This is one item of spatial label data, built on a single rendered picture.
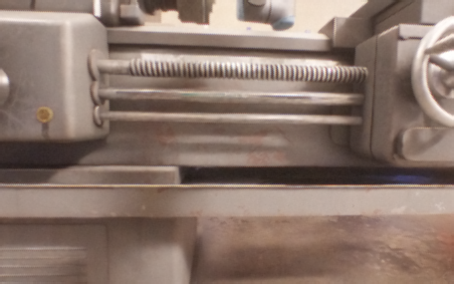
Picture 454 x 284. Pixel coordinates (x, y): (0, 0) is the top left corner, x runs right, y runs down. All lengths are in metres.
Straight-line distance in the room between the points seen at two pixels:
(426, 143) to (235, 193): 0.41
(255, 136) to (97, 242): 0.48
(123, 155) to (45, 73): 0.26
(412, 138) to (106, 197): 0.63
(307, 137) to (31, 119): 0.64
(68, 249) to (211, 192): 0.40
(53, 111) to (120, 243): 0.34
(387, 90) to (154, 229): 0.62
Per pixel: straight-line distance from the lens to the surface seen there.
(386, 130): 0.58
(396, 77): 0.59
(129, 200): 0.49
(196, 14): 0.89
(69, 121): 0.53
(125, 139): 0.66
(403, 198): 0.62
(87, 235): 0.67
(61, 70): 0.54
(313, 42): 0.69
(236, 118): 0.53
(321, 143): 0.69
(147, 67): 0.55
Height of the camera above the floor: 0.58
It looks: 4 degrees down
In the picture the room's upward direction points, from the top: 1 degrees clockwise
